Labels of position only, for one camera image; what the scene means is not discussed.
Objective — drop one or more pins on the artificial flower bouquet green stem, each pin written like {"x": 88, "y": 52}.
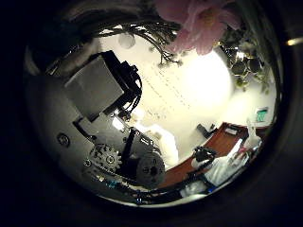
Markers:
{"x": 202, "y": 28}

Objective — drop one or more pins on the green wall sign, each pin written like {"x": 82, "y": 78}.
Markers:
{"x": 262, "y": 115}

